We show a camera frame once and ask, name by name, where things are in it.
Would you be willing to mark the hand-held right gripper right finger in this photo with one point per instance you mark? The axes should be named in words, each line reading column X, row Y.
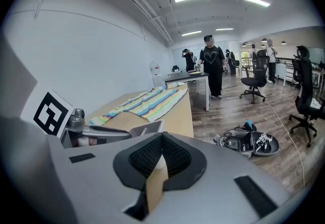
column 218, row 179

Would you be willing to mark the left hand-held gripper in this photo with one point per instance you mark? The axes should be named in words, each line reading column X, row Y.
column 50, row 113

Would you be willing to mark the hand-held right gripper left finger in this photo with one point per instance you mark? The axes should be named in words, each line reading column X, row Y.
column 83, row 182

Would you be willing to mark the grey divided plastic bin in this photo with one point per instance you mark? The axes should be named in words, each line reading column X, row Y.
column 152, row 127

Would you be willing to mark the person's left hand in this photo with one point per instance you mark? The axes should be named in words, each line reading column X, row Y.
column 85, row 141

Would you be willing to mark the open black carry case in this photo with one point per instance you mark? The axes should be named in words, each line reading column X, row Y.
column 243, row 141

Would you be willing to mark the striped pastel sweater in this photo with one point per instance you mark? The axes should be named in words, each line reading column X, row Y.
column 149, row 103

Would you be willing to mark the white spare gripper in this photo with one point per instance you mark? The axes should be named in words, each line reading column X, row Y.
column 264, row 141

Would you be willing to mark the teal and black tool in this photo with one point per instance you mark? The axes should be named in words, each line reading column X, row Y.
column 249, row 126

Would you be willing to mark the small black chair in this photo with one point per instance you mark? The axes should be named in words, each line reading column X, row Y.
column 175, row 68

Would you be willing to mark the dark desk with white legs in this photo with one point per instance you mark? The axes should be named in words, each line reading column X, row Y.
column 188, row 78

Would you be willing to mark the yellow-green plate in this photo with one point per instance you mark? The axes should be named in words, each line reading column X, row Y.
column 195, row 72

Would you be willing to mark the white ceiling pipes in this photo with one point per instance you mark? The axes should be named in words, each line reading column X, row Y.
column 152, row 14

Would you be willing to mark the black office chair with paper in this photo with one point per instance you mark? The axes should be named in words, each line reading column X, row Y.
column 306, row 85

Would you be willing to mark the black railing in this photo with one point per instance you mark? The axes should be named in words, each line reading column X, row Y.
column 287, row 68

